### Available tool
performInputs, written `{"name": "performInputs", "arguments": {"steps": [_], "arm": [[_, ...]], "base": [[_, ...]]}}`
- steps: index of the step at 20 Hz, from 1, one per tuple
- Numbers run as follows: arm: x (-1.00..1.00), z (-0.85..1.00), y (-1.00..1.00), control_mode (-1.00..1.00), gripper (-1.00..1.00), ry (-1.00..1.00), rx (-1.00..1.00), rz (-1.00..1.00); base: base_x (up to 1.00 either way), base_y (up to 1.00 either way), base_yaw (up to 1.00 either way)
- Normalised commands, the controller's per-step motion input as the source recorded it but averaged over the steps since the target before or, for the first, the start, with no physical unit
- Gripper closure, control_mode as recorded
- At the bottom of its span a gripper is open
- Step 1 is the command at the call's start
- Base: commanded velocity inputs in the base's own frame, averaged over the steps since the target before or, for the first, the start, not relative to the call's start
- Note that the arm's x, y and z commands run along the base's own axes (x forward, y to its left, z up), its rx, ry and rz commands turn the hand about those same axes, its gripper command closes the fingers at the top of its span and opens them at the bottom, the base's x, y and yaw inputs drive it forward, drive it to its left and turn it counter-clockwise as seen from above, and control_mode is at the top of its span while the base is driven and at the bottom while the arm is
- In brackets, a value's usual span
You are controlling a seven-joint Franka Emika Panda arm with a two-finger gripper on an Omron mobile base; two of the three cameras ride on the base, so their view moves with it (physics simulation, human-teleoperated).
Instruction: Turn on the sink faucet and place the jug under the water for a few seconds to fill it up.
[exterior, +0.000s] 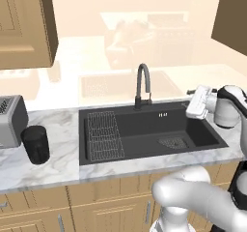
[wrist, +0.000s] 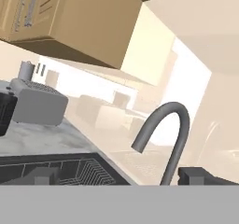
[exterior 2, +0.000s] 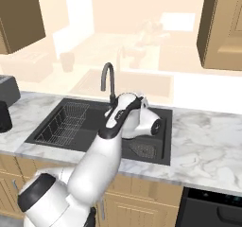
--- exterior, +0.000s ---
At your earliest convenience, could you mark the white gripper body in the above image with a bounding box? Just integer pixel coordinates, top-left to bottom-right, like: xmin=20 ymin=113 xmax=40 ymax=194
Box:
xmin=185 ymin=84 xmax=213 ymax=121

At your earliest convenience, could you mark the dark grey sink faucet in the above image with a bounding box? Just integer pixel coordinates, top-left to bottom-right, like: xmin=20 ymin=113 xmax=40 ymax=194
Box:
xmin=133 ymin=63 xmax=153 ymax=111

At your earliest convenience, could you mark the black sink basin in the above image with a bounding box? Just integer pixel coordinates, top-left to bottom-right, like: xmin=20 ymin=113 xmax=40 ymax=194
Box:
xmin=78 ymin=100 xmax=230 ymax=166

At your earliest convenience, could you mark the black jug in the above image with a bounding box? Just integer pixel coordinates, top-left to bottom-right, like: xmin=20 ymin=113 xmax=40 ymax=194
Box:
xmin=20 ymin=125 xmax=51 ymax=165

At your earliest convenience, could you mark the tan drawer front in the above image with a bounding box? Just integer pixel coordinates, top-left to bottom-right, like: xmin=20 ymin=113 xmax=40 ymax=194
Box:
xmin=66 ymin=177 xmax=123 ymax=208
xmin=0 ymin=186 xmax=69 ymax=217
xmin=119 ymin=173 xmax=152 ymax=196

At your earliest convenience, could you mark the tan cupboard door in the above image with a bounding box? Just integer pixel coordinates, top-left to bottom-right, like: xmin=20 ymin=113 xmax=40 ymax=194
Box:
xmin=70 ymin=193 xmax=162 ymax=232
xmin=0 ymin=207 xmax=75 ymax=232

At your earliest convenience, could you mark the grey toaster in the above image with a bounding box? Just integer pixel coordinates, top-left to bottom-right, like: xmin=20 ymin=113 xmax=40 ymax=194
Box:
xmin=0 ymin=94 xmax=30 ymax=150

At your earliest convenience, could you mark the brown wall cupboard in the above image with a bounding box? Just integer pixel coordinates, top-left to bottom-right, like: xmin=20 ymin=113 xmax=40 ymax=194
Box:
xmin=210 ymin=0 xmax=247 ymax=57

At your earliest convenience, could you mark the wire sink rack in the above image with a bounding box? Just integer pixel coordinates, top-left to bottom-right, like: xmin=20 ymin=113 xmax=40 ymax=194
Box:
xmin=86 ymin=110 xmax=125 ymax=163

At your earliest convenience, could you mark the grey cupboard handle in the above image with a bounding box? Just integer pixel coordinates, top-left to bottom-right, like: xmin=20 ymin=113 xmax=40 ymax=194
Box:
xmin=57 ymin=213 xmax=65 ymax=232
xmin=144 ymin=200 xmax=151 ymax=225

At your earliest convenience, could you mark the tan wall cupboard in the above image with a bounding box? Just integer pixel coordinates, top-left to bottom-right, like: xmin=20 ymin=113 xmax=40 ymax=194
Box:
xmin=0 ymin=0 xmax=60 ymax=72

